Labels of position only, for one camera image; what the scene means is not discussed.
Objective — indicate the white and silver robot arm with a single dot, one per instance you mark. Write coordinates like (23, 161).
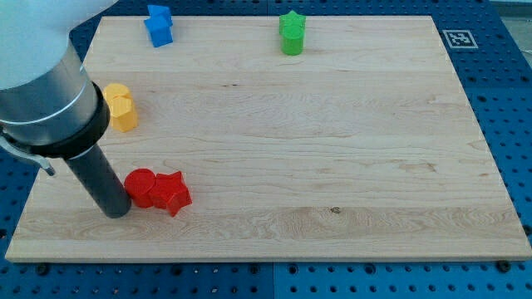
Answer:
(49, 105)

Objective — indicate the yellow cylinder block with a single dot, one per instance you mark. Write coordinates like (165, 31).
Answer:
(114, 90)

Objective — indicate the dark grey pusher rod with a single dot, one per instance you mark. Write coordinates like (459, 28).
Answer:
(95, 173)

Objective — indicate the blue cube block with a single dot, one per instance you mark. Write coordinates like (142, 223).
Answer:
(159, 31)

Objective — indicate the red circle block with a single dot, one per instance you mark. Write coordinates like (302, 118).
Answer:
(138, 185)

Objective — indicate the wooden board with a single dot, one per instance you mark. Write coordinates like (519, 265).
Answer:
(364, 148)

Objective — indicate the blue angular block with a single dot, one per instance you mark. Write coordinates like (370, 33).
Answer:
(160, 11)

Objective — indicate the green star block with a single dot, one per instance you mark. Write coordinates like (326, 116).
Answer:
(289, 19)

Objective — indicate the red star block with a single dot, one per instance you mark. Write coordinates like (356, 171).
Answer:
(170, 193)

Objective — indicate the black and white fiducial tag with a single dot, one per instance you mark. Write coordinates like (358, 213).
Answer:
(460, 39)

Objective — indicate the yellow hexagon block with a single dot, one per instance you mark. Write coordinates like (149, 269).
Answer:
(123, 114)

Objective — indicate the green cylinder block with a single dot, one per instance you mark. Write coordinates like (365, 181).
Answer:
(292, 39)

